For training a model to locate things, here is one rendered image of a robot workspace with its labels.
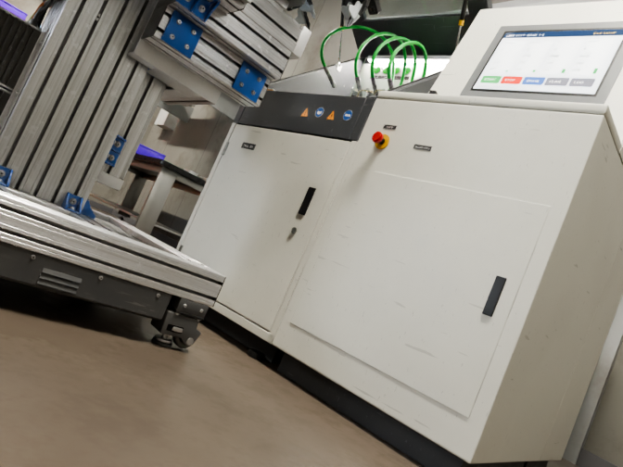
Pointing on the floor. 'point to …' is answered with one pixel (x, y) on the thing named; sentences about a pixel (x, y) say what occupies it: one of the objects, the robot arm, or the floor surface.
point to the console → (462, 265)
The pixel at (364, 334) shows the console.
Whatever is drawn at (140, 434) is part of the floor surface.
